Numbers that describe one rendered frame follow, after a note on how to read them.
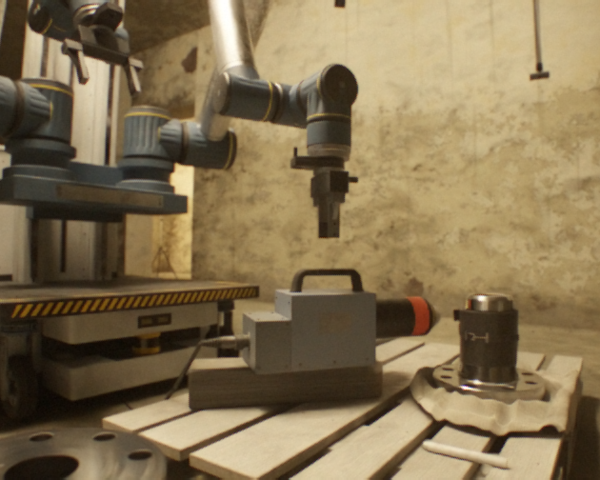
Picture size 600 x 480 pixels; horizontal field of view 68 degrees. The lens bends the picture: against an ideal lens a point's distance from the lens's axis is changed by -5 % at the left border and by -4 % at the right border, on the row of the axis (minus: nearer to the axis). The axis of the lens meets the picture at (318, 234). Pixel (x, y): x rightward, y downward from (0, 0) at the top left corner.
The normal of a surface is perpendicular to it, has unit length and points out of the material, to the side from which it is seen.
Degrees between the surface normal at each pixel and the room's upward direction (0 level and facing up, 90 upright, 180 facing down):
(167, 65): 90
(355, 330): 90
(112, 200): 90
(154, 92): 90
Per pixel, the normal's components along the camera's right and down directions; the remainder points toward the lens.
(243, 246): -0.55, -0.04
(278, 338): 0.35, -0.03
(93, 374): 0.81, -0.01
